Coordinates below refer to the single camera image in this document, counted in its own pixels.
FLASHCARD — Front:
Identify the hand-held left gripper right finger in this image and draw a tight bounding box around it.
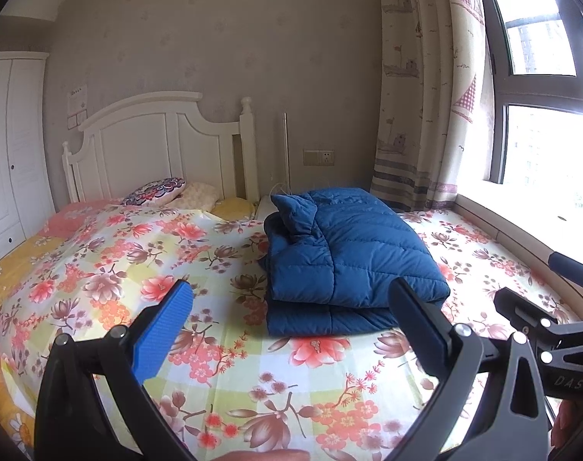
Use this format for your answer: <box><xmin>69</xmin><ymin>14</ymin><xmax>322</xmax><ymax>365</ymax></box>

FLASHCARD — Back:
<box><xmin>390</xmin><ymin>277</ymin><xmax>551</xmax><ymax>461</ymax></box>

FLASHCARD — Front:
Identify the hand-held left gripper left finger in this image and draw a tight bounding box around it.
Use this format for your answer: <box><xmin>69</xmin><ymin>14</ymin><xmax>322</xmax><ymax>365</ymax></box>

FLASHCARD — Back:
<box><xmin>34</xmin><ymin>277</ymin><xmax>195</xmax><ymax>461</ymax></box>

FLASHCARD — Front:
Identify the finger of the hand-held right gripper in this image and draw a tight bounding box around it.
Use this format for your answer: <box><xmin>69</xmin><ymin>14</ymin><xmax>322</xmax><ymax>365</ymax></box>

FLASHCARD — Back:
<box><xmin>493</xmin><ymin>287</ymin><xmax>559</xmax><ymax>343</ymax></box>
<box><xmin>548</xmin><ymin>251</ymin><xmax>583</xmax><ymax>290</ymax></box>

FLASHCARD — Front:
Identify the blue puffer jacket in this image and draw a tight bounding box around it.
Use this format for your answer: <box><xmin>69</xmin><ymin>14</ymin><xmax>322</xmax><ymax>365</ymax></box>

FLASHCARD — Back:
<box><xmin>264</xmin><ymin>187</ymin><xmax>452</xmax><ymax>338</ymax></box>

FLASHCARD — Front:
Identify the person's right hand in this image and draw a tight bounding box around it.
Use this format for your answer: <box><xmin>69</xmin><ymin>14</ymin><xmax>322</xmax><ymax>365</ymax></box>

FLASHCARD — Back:
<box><xmin>551</xmin><ymin>400</ymin><xmax>583</xmax><ymax>448</ymax></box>

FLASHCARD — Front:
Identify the white windowsill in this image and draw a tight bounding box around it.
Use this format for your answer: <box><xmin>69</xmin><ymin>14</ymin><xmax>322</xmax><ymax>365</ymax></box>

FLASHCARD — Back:
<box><xmin>457</xmin><ymin>192</ymin><xmax>583</xmax><ymax>327</ymax></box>

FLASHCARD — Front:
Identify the floral quilt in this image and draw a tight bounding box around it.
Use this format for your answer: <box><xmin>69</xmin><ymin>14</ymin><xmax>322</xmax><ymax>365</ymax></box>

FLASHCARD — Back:
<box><xmin>0</xmin><ymin>202</ymin><xmax>583</xmax><ymax>461</ymax></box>

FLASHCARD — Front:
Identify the purple patterned pillow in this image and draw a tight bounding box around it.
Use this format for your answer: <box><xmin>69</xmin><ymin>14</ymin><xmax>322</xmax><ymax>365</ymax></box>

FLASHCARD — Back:
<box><xmin>123</xmin><ymin>177</ymin><xmax>186</xmax><ymax>207</ymax></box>

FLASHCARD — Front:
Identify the cream pillow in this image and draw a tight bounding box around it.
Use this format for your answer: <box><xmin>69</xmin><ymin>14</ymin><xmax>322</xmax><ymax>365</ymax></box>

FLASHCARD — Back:
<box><xmin>178</xmin><ymin>181</ymin><xmax>220</xmax><ymax>212</ymax></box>

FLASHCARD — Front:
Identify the yellow pillow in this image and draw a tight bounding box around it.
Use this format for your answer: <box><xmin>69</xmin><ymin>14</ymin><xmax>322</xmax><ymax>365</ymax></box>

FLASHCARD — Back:
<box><xmin>211</xmin><ymin>197</ymin><xmax>256</xmax><ymax>220</ymax></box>

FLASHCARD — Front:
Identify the pink pillow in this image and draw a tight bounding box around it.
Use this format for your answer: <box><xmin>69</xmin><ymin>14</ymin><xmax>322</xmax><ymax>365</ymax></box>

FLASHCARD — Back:
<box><xmin>37</xmin><ymin>199</ymin><xmax>124</xmax><ymax>237</ymax></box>

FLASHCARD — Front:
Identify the yellow bedsheet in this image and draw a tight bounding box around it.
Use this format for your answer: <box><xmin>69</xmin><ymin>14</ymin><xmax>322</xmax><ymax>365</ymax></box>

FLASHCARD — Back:
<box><xmin>0</xmin><ymin>235</ymin><xmax>76</xmax><ymax>461</ymax></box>

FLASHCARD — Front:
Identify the dark framed window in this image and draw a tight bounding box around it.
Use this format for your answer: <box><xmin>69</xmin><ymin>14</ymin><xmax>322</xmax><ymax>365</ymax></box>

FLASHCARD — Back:
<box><xmin>474</xmin><ymin>0</ymin><xmax>583</xmax><ymax>231</ymax></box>

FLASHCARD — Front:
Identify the white bed headboard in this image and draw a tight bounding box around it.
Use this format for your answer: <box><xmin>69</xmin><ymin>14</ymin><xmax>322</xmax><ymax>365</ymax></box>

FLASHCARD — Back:
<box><xmin>61</xmin><ymin>91</ymin><xmax>259</xmax><ymax>203</ymax></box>

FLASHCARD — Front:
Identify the white slim stand lamp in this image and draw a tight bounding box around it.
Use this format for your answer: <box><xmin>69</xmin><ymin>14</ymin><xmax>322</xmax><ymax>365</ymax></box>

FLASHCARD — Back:
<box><xmin>281</xmin><ymin>113</ymin><xmax>292</xmax><ymax>194</ymax></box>

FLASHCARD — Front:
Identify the white wardrobe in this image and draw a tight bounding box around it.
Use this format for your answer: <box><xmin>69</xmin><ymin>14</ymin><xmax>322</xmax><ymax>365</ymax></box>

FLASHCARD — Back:
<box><xmin>0</xmin><ymin>52</ymin><xmax>56</xmax><ymax>270</ymax></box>

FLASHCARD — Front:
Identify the printed beige curtain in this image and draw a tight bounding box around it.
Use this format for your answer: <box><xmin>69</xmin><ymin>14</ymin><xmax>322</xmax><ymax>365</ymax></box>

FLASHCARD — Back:
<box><xmin>372</xmin><ymin>0</ymin><xmax>494</xmax><ymax>212</ymax></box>

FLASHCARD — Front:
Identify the beige wall socket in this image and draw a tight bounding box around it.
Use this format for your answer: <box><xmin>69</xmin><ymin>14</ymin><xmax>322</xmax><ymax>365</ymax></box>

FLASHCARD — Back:
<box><xmin>303</xmin><ymin>150</ymin><xmax>335</xmax><ymax>167</ymax></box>

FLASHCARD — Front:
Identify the wall paper notice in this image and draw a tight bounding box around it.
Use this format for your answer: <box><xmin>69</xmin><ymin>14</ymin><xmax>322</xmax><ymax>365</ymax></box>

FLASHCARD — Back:
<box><xmin>68</xmin><ymin>84</ymin><xmax>89</xmax><ymax>116</ymax></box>

